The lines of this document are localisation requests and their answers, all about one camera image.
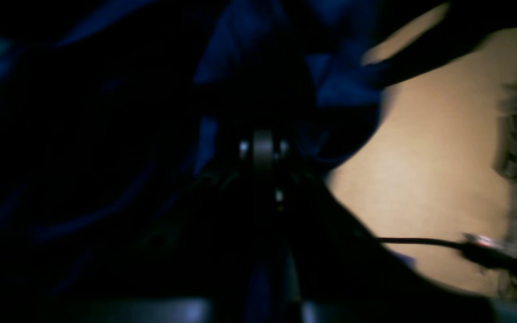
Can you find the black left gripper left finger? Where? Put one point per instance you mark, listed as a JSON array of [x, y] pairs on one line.
[[203, 262]]

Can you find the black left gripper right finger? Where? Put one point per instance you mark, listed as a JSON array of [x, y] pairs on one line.
[[343, 273]]

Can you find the blue t-shirt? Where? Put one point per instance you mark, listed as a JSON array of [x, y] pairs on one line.
[[110, 108]]

